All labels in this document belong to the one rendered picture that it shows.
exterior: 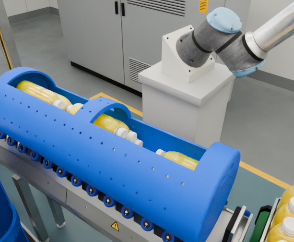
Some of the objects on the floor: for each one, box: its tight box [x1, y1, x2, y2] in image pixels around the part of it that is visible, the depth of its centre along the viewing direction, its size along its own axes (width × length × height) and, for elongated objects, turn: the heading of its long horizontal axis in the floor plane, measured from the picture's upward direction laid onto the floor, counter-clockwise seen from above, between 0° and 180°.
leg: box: [12, 174, 49, 242], centre depth 163 cm, size 6×6×63 cm
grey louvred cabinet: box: [57, 0, 251, 107], centre depth 301 cm, size 54×215×145 cm, turn 50°
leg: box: [46, 195, 66, 229], centre depth 172 cm, size 6×6×63 cm
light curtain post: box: [0, 0, 22, 70], centre depth 177 cm, size 6×6×170 cm
